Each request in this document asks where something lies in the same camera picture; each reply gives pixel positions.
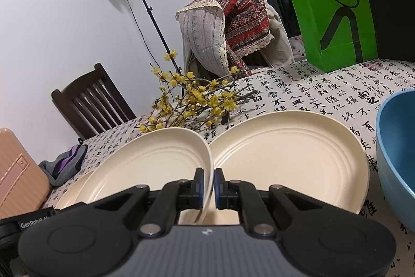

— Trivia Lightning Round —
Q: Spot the yellow flower branch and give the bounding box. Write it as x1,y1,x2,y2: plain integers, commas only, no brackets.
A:
138,50,260,135

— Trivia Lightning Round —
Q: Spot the grey purple cloth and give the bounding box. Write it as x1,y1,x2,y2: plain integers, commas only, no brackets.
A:
38,137,89,187

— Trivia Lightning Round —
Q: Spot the cream plate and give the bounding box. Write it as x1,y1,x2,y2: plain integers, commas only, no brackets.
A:
207,110,370,220
84,127,213,226
54,171,98,209

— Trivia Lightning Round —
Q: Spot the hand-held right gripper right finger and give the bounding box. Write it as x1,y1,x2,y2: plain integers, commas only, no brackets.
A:
214,167,320,238

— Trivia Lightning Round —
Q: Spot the green paper bag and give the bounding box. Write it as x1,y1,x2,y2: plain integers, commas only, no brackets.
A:
276,0,379,73

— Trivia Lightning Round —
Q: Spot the blue bowl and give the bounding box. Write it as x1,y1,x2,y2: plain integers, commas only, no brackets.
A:
375,90,415,233

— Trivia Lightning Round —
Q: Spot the calligraphy print tablecloth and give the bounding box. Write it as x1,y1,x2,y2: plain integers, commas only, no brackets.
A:
42,58,415,277

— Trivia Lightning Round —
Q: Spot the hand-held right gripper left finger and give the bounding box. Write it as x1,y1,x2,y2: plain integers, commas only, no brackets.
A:
94,168,205,238

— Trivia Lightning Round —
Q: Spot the pink small suitcase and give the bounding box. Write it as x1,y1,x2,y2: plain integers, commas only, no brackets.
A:
0,128,52,219

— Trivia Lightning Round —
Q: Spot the dark wooden chair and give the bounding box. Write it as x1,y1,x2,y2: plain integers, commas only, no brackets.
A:
51,63,137,139

